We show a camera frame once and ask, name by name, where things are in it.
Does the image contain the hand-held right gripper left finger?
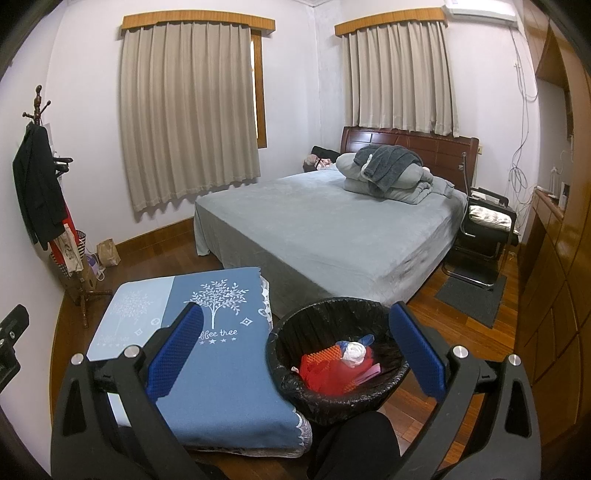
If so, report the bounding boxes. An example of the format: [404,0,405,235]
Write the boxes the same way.
[50,302,220,480]

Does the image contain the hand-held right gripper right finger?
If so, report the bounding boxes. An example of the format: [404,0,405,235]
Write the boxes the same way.
[389,302,543,480]

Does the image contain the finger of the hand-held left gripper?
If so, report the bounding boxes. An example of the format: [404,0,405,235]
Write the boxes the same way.
[0,305,30,344]

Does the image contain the pink cloth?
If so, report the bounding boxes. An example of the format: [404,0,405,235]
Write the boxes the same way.
[355,362,382,384]

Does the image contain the blue plastic wrapper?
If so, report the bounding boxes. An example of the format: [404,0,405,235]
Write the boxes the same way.
[335,335,372,354]

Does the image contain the red cloth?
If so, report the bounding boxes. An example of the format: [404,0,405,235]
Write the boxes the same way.
[299,353,370,395]

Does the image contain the black-lined waste bin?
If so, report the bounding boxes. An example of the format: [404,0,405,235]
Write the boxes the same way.
[267,298,411,426]

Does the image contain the blue tree-print table cloth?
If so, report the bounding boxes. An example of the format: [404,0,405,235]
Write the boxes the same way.
[88,267,312,455]

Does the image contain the grey floor mat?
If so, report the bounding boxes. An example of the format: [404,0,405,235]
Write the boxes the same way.
[436,272,508,329]

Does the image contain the printed beige tote bag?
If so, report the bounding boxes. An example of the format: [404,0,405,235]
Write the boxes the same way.
[51,226,84,280]

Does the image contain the person's black trouser leg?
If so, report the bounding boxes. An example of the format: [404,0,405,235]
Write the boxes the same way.
[309,411,400,480]

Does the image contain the brown paper bag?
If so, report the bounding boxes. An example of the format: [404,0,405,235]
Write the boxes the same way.
[96,239,122,268]

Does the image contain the red garment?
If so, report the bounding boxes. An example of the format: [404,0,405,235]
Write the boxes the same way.
[48,203,77,268]

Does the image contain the black metal chair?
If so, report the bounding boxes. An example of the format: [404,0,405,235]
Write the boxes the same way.
[442,186,520,288]

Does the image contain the black jacket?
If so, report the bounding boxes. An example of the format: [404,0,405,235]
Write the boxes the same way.
[12,124,68,252]

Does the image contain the grey bed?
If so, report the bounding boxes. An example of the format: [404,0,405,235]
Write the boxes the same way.
[193,168,469,305]

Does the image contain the patterned chair cushion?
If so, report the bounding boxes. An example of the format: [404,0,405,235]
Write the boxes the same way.
[468,204,513,229]

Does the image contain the wooden wardrobe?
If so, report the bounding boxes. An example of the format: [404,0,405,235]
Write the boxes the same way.
[512,23,591,462]

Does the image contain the folded light grey duvet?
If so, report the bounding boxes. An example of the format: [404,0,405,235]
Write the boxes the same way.
[336,152,455,204]

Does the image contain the dark grey blanket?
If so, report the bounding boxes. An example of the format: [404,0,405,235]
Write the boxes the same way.
[353,145,423,192]

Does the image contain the brown wooden headboard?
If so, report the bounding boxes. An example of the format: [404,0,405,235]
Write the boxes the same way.
[340,126,480,191]

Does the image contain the pink soft doll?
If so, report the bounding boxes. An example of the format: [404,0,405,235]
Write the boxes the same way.
[302,154,335,172]

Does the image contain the black pillow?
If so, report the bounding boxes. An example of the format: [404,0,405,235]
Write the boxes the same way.
[310,145,342,169]

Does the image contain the wooden coat rack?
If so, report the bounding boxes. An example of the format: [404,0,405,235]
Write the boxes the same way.
[23,84,114,328]

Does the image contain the wide beige curtain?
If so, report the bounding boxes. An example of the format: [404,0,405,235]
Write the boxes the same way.
[120,21,263,213]

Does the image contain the narrow beige curtain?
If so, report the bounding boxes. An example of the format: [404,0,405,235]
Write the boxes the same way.
[346,21,460,138]

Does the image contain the short wooden curtain pelmet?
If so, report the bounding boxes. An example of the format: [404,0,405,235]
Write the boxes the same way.
[334,8,448,38]

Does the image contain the long wooden curtain pelmet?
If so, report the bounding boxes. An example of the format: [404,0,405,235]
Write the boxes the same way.
[121,13,277,34]

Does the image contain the white air conditioner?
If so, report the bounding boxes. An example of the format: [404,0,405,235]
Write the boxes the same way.
[442,0,518,23]

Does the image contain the white wall cables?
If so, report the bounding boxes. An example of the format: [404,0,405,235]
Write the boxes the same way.
[505,25,539,232]

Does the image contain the wooden window frame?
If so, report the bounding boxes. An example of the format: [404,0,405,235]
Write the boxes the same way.
[250,30,269,149]

